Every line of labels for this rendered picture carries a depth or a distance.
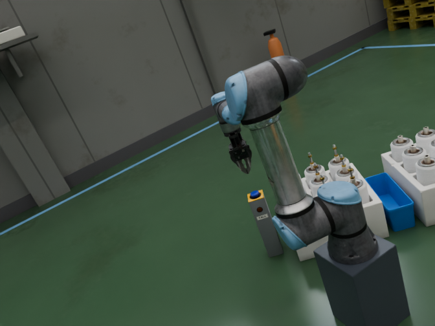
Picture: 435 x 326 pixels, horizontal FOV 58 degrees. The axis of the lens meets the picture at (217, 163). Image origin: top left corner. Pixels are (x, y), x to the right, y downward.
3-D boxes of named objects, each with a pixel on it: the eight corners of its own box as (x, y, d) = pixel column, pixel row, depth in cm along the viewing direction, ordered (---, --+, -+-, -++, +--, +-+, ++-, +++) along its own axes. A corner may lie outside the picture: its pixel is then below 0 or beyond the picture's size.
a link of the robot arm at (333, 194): (375, 223, 115) (366, 185, 110) (335, 243, 113) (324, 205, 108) (351, 206, 126) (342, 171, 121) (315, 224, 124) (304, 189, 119)
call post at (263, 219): (283, 253, 179) (264, 198, 167) (269, 257, 180) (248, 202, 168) (281, 244, 185) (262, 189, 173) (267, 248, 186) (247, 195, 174)
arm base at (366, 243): (389, 245, 119) (383, 218, 115) (352, 271, 115) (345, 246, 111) (353, 226, 132) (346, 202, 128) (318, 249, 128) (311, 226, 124)
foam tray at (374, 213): (390, 237, 165) (382, 202, 158) (300, 262, 170) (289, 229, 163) (358, 192, 201) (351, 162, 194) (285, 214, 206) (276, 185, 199)
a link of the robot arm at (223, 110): (250, 97, 137) (241, 92, 147) (222, 110, 136) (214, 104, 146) (257, 117, 140) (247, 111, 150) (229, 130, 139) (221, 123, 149)
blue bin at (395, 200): (419, 226, 164) (415, 203, 160) (392, 233, 166) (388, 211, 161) (390, 192, 192) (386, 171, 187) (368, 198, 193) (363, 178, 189)
